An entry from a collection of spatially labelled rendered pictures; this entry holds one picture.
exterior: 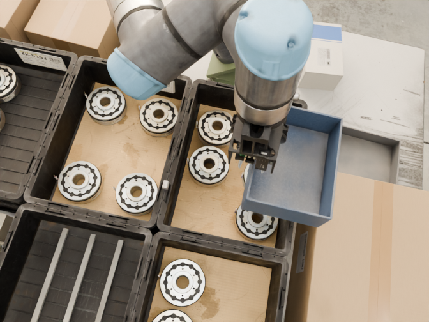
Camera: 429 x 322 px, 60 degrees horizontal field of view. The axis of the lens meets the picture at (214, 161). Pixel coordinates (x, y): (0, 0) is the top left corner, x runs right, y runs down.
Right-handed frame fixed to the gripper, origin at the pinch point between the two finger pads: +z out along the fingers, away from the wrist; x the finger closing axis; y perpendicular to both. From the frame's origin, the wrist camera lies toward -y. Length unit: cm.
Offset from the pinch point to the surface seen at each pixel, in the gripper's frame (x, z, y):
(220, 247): -3.1, 18.9, 15.7
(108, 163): -36.7, 25.7, 0.7
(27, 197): -47, 15, 16
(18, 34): -74, 21, -29
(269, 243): 7.7, 30.1, 10.1
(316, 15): 14, 115, -148
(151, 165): -26.0, 26.7, -1.6
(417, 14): 75, 121, -168
